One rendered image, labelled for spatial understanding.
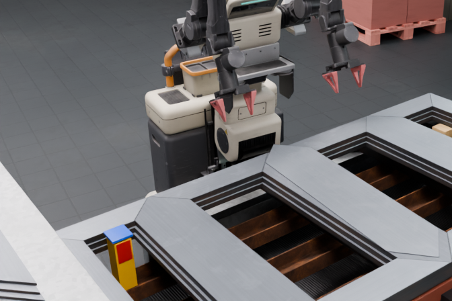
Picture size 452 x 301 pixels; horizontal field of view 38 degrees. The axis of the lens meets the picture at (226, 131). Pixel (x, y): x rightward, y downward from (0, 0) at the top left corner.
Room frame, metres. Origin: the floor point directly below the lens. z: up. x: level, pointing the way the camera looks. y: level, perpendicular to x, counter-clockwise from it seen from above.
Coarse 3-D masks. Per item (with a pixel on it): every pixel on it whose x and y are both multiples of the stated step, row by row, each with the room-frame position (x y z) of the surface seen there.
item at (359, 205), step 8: (368, 192) 1.63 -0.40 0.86; (376, 192) 1.63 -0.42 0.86; (352, 200) 1.60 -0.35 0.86; (360, 200) 1.59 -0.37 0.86; (368, 200) 1.59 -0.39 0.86; (376, 200) 1.59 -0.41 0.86; (384, 200) 1.59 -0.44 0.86; (392, 200) 1.58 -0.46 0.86; (328, 208) 1.56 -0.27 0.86; (336, 208) 1.56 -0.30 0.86; (344, 208) 1.56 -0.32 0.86; (352, 208) 1.55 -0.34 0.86; (360, 208) 1.55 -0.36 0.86; (368, 208) 1.55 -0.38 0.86; (376, 208) 1.55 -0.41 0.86; (344, 216) 1.52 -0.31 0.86; (352, 216) 1.51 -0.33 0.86
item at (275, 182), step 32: (416, 160) 1.84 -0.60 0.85; (224, 192) 1.71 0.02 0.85; (288, 192) 1.69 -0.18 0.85; (128, 224) 1.55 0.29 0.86; (320, 224) 1.54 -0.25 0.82; (160, 256) 1.42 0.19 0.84; (384, 256) 1.35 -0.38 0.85; (416, 256) 1.32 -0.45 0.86; (448, 256) 1.32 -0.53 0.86; (192, 288) 1.28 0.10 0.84; (416, 288) 1.23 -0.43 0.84
